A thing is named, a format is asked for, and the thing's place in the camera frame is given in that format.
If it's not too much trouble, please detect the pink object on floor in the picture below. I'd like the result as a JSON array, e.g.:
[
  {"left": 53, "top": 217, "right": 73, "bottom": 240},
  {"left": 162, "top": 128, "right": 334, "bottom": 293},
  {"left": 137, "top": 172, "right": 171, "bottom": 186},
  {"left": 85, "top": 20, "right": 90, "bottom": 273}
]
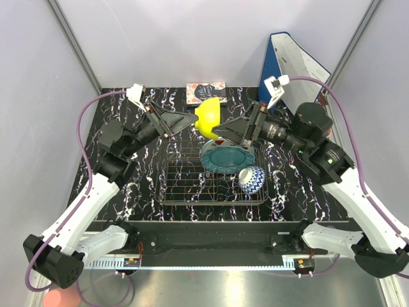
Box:
[{"left": 42, "top": 289, "right": 81, "bottom": 307}]

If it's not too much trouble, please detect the blue white patterned bowl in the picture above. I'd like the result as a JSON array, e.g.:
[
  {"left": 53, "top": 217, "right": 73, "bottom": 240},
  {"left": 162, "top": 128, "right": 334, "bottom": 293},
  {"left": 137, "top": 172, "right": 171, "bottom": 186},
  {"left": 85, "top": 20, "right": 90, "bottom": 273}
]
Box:
[{"left": 238, "top": 166, "right": 266, "bottom": 195}]

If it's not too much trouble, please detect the blue file binder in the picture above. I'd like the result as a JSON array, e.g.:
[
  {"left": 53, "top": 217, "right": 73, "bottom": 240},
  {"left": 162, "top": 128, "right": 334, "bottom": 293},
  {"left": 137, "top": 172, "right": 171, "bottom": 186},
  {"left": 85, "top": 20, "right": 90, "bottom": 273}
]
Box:
[{"left": 258, "top": 32, "right": 331, "bottom": 114}]

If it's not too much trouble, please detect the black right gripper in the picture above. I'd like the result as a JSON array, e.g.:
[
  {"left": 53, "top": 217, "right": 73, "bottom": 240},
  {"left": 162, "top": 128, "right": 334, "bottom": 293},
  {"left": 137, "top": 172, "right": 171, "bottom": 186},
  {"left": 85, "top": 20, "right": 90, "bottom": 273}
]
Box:
[{"left": 212, "top": 100, "right": 309, "bottom": 155}]

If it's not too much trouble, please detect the yellow-green bowl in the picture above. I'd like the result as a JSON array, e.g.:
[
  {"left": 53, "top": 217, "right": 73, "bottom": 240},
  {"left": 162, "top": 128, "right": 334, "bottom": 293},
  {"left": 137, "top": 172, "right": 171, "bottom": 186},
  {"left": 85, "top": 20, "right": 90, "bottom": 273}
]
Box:
[{"left": 194, "top": 97, "right": 220, "bottom": 139}]

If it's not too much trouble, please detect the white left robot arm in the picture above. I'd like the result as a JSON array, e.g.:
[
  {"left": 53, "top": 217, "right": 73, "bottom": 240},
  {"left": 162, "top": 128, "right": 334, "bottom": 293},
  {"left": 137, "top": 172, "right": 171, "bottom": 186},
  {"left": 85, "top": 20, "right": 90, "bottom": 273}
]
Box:
[{"left": 23, "top": 103, "right": 198, "bottom": 289}]

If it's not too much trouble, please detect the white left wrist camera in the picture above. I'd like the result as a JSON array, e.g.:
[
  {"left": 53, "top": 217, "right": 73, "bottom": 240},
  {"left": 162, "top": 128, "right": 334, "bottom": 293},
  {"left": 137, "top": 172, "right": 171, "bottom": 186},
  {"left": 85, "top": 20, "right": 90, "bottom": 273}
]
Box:
[{"left": 125, "top": 83, "right": 150, "bottom": 113}]

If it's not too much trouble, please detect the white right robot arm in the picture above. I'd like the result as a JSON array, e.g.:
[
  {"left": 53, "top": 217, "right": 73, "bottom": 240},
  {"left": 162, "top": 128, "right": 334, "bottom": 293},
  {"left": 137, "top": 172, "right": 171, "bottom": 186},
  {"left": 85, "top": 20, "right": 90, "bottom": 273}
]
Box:
[{"left": 212, "top": 102, "right": 408, "bottom": 278}]

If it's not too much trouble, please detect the little women book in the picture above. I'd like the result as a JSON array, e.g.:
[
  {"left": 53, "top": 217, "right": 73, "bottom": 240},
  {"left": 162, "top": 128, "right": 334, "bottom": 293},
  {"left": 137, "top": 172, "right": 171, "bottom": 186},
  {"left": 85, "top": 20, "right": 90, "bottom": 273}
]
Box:
[{"left": 186, "top": 82, "right": 228, "bottom": 106}]

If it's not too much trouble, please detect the wire dish rack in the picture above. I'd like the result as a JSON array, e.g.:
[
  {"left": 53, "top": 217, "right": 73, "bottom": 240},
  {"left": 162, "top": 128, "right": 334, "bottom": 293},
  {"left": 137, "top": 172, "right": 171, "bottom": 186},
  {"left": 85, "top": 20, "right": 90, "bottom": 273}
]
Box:
[{"left": 156, "top": 140, "right": 268, "bottom": 205}]

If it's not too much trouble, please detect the teal scalloped plate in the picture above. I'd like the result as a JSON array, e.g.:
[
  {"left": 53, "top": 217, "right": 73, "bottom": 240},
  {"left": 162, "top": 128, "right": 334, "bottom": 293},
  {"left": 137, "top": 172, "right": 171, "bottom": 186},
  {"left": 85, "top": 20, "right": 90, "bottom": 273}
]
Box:
[{"left": 201, "top": 146, "right": 256, "bottom": 174}]

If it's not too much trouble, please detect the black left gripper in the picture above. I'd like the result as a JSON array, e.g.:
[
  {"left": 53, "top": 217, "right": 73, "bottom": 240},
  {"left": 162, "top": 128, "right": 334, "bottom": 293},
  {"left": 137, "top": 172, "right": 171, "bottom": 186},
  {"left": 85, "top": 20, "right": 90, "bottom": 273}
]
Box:
[{"left": 123, "top": 100, "right": 198, "bottom": 157}]

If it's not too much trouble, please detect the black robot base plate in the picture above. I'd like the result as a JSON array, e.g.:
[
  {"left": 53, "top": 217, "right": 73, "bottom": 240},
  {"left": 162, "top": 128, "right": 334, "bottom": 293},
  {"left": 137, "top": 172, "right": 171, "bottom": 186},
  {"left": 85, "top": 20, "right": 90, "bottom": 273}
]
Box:
[{"left": 101, "top": 220, "right": 328, "bottom": 256}]

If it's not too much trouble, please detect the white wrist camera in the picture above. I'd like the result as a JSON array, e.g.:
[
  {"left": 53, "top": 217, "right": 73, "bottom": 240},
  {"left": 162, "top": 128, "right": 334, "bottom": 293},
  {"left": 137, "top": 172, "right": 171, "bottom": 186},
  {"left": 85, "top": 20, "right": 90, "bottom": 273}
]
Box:
[
  {"left": 263, "top": 75, "right": 289, "bottom": 109},
  {"left": 125, "top": 83, "right": 150, "bottom": 113}
]

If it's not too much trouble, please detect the white plate with red pattern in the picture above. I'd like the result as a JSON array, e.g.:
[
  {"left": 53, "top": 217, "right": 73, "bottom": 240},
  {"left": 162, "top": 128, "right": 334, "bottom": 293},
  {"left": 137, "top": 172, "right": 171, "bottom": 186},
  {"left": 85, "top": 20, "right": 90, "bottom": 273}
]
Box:
[{"left": 201, "top": 138, "right": 255, "bottom": 154}]

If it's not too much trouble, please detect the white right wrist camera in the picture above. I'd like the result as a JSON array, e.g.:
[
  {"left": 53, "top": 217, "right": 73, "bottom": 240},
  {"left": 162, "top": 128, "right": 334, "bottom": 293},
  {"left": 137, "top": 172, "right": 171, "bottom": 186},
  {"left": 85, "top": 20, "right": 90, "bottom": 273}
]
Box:
[{"left": 263, "top": 75, "right": 289, "bottom": 109}]

